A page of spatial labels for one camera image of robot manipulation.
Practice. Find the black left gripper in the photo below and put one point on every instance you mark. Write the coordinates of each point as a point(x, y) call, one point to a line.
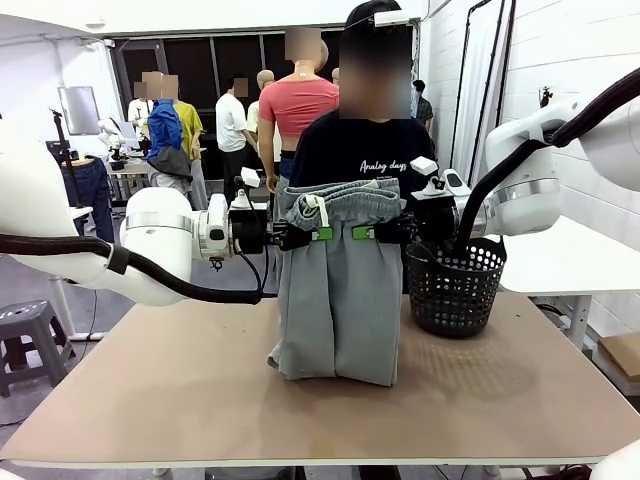
point(247, 230)

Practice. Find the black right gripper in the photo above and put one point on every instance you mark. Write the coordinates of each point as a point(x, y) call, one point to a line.
point(435, 222)

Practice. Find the grey training pants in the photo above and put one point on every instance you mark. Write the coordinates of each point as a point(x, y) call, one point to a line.
point(340, 300)

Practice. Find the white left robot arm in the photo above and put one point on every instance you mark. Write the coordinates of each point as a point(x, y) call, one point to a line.
point(155, 230)

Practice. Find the black perforated plastic basket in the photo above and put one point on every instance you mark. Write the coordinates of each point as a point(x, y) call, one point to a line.
point(450, 300)

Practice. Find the person in black T-shirt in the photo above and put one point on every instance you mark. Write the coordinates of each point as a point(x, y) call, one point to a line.
point(360, 145)

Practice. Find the bystander in plaid shirt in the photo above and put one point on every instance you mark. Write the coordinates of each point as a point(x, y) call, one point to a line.
point(424, 110)

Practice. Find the bystander in white shirt, black trousers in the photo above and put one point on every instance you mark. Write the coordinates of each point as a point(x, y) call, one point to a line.
point(231, 125)

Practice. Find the white side table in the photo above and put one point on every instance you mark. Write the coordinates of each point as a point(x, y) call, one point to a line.
point(575, 275)

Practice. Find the bystander in white T-shirt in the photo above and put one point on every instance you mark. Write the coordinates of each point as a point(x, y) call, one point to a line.
point(136, 107)

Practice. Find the mannequin in blue jeans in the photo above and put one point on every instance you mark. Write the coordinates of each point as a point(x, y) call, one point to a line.
point(92, 195)

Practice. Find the small white desktop robot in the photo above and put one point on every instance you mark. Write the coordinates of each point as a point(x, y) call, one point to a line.
point(112, 137)

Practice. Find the person's black cap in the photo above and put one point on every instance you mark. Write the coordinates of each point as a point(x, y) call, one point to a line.
point(360, 20)

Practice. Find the grey framed panel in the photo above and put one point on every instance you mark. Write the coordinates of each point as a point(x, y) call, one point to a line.
point(77, 110)

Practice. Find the black tripod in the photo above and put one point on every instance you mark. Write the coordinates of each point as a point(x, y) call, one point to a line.
point(60, 130)

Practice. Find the brown cardboard box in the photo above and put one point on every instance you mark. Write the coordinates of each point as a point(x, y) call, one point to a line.
point(622, 355)

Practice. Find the grey plastic stool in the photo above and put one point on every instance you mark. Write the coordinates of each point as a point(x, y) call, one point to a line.
point(30, 335)

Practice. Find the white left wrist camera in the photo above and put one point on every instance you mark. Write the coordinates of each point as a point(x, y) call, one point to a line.
point(251, 176)

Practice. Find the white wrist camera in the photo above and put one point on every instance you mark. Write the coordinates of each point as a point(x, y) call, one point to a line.
point(424, 165)
point(251, 176)

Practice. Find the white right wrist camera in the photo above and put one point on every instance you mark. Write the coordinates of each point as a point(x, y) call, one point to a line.
point(424, 165)

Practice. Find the black wall pipe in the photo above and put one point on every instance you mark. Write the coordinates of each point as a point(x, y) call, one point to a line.
point(467, 75)

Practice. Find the small black mounted camera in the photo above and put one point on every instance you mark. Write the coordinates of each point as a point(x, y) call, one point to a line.
point(545, 97)

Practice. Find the white head-mounted camera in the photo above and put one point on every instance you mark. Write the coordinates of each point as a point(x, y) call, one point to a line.
point(391, 18)

